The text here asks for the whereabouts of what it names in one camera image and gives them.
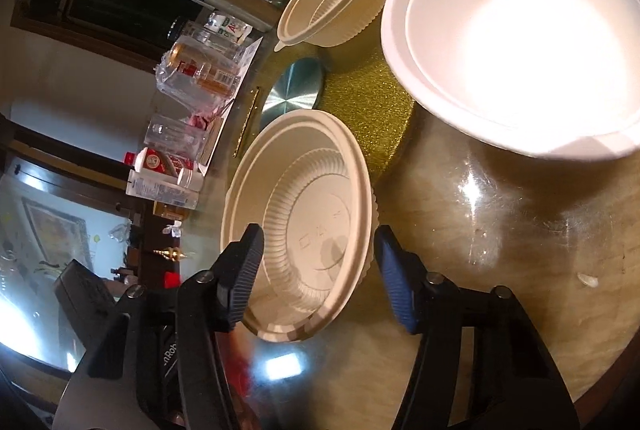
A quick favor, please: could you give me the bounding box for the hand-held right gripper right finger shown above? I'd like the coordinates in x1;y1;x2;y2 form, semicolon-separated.
374;225;581;430

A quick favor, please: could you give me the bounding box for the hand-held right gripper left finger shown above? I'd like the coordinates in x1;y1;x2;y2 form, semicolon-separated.
75;224;266;430

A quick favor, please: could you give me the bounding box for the large beige plastic bowl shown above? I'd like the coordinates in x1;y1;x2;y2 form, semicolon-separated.
221;110;377;343

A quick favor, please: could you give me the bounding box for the large white bowl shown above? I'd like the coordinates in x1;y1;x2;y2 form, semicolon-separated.
381;0;640;159

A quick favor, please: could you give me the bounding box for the brown jar with gold lid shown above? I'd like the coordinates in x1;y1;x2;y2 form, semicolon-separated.
152;202;183;221

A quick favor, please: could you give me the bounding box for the small white jar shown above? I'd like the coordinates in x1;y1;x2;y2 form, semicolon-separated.
177;167;206;191

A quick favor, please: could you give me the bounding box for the white carton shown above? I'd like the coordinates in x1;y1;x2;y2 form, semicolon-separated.
126;170;201;209

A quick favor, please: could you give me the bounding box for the white and red liquor bottle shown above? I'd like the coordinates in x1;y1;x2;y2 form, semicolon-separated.
125;149;196;175

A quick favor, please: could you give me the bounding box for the gold patterned stick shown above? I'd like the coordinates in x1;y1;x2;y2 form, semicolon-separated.
234;87;262;157

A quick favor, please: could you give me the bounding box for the clear glass mug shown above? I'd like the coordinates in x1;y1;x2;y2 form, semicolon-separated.
145;112;211;155

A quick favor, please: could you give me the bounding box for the gold round table mat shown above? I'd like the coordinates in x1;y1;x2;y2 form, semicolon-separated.
235;44;416;181

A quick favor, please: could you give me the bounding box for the round metal disc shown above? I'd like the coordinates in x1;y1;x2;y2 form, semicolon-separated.
259;58;326;131

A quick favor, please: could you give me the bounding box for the clear plastic bag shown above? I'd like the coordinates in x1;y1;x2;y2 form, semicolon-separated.
155;37;251;106

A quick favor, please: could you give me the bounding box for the white tray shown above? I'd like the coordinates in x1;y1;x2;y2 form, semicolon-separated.
197;37;263;171

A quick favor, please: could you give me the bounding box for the orange drink can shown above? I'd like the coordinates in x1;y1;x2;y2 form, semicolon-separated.
167;42;221;68

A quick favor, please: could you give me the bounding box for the framed wall picture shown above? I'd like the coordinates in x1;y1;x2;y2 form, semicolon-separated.
22;200;96;271

